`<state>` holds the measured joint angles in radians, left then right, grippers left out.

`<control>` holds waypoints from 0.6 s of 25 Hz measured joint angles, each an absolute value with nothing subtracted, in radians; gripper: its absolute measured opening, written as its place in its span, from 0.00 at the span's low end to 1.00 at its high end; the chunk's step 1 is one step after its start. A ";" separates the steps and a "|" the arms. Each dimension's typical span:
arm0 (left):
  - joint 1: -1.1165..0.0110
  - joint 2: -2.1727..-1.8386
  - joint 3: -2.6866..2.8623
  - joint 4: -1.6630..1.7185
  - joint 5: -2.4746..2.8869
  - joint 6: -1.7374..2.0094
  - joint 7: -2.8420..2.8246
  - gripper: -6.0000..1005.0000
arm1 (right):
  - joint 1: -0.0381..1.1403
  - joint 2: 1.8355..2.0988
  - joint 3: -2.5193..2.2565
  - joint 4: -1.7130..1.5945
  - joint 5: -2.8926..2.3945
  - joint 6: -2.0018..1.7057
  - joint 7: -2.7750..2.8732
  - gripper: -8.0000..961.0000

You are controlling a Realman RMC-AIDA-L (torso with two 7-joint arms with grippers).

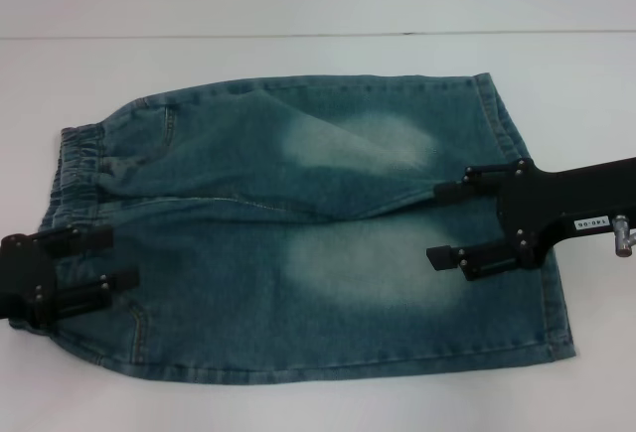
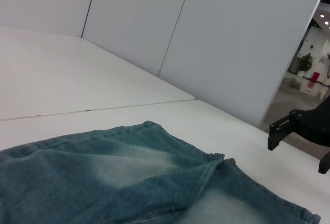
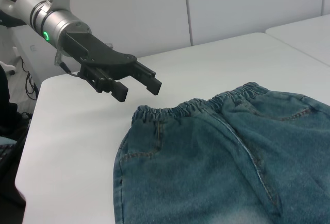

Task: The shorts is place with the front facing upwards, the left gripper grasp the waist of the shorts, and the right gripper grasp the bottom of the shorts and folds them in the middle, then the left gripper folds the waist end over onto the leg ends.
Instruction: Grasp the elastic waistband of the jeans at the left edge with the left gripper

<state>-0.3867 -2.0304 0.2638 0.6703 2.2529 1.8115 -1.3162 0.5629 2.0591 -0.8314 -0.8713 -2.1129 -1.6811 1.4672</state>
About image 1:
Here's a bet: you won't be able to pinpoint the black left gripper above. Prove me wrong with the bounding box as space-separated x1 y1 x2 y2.
0 225 141 331

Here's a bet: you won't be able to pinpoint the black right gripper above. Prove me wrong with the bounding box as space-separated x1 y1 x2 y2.
425 155 636 284

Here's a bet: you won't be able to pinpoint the blue denim shorts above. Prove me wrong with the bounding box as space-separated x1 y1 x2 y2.
9 72 578 383

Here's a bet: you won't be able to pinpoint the silver right arm cable connector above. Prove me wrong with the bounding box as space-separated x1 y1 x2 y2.
611 213 636 259

